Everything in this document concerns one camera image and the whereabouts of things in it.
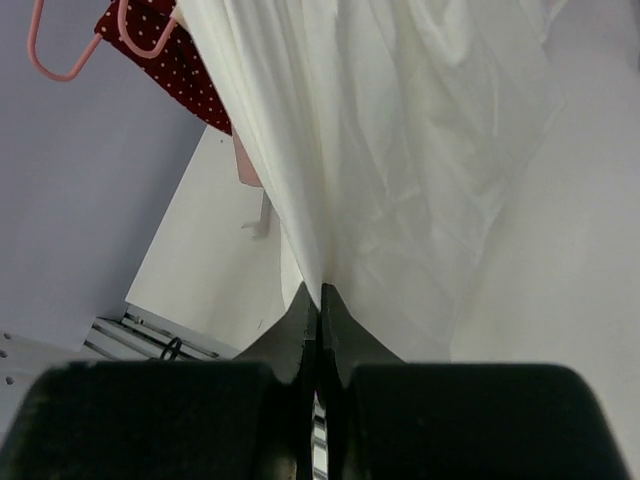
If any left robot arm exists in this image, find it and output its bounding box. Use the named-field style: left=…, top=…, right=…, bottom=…
left=0, top=331, right=100, bottom=438

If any pink skirt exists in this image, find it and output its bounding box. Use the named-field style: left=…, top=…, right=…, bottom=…
left=232, top=129, right=262, bottom=188

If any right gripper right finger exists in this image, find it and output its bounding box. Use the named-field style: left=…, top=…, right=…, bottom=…
left=319, top=284, right=411, bottom=388

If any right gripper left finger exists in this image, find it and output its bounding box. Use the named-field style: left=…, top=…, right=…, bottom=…
left=234, top=283, right=318, bottom=384

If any aluminium rail frame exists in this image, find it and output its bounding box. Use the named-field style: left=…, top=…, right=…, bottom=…
left=81, top=305, right=238, bottom=361

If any red polka dot skirt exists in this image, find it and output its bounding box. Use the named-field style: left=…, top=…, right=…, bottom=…
left=94, top=0, right=232, bottom=134

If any white skirt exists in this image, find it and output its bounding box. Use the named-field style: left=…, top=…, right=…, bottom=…
left=172, top=0, right=640, bottom=366

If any pink hanger left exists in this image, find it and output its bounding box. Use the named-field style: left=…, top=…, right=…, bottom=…
left=27, top=0, right=180, bottom=83

